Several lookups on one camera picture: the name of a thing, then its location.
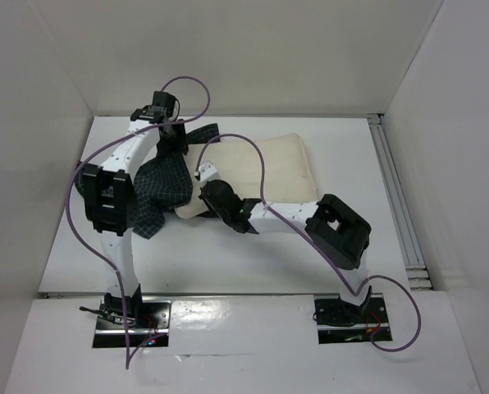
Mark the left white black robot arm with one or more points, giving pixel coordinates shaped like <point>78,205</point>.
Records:
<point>111,203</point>

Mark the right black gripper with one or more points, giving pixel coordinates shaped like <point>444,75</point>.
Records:
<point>206,194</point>

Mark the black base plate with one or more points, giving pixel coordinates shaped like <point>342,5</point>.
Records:
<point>150,329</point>
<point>337,326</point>

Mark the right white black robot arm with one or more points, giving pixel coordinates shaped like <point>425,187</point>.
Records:
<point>329,225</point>

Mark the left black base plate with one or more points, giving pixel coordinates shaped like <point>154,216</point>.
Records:
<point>150,329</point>

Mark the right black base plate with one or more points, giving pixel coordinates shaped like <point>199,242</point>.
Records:
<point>337,326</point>

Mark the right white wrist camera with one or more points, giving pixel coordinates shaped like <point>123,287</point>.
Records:
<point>206,172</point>

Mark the dark blue checkered pillowcase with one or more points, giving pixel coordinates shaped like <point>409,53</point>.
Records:
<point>160,185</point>

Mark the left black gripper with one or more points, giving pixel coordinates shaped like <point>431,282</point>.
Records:
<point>179,145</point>

